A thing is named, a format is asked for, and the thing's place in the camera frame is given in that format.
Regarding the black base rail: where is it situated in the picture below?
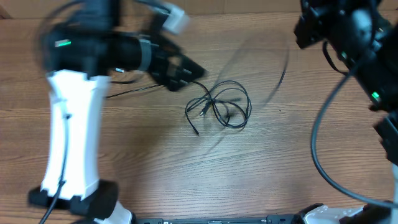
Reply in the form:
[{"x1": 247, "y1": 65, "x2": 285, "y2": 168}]
[{"x1": 134, "y1": 214, "x2": 304, "y2": 224}]

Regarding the thin black cable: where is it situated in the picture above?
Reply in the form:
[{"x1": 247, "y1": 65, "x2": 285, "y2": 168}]
[{"x1": 105, "y1": 79, "x2": 252, "y2": 136}]

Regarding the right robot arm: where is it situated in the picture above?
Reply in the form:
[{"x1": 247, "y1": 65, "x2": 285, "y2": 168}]
[{"x1": 294, "y1": 1, "x2": 397, "y2": 223}]

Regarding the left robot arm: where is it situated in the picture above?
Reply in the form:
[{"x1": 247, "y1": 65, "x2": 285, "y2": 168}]
[{"x1": 28, "y1": 1, "x2": 205, "y2": 223}]

